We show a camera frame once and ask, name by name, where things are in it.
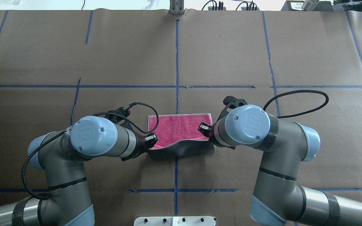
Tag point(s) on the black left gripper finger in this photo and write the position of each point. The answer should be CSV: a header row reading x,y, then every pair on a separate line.
x,y
150,140

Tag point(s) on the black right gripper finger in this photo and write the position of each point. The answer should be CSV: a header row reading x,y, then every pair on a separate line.
x,y
205,129

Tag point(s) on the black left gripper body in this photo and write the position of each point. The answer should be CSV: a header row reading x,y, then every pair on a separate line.
x,y
142,144

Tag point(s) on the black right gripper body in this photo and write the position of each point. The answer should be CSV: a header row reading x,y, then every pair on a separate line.
x,y
211,132

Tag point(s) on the pink and grey towel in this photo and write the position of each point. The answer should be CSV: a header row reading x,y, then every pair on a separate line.
x,y
178,135

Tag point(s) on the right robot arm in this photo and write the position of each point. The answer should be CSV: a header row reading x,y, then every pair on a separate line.
x,y
277,198

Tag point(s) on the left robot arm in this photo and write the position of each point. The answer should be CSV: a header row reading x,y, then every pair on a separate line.
x,y
61,155

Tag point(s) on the short blue tape line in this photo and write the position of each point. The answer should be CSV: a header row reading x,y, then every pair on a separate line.
x,y
89,27

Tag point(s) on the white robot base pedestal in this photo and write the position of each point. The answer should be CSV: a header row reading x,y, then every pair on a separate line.
x,y
176,221

